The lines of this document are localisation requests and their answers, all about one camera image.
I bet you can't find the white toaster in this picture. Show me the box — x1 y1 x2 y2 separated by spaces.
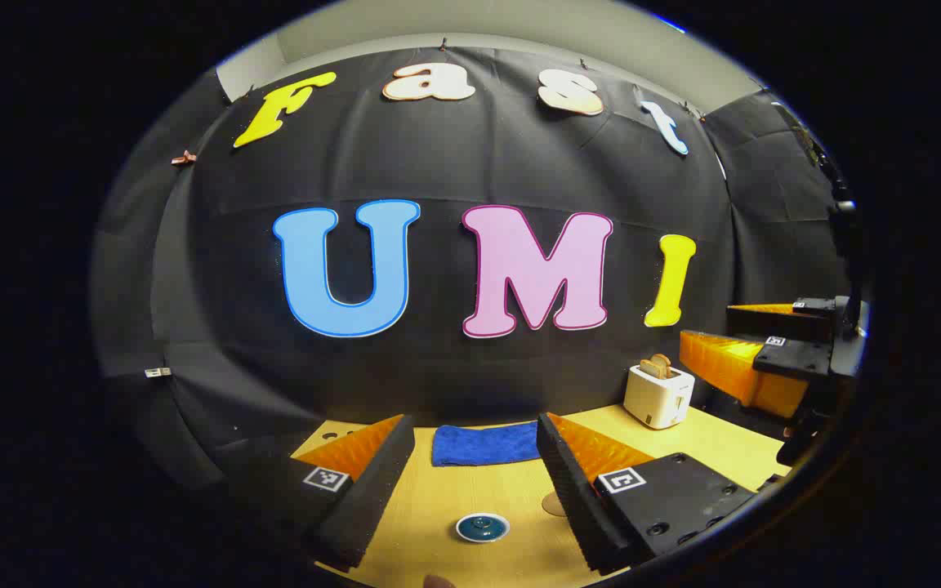
623 363 695 430

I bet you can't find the blue teacup lid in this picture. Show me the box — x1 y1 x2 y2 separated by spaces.
456 513 511 543

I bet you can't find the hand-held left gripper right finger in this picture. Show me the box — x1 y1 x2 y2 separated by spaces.
536 412 759 575

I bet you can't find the black backdrop cloth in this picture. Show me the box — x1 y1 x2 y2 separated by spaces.
91 33 855 491

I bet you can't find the blue towel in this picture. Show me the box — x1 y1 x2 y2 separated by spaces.
431 421 542 468

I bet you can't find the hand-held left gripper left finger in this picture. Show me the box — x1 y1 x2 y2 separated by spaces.
225 414 416 572

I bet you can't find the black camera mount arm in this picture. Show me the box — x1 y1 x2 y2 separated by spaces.
777 102 862 299

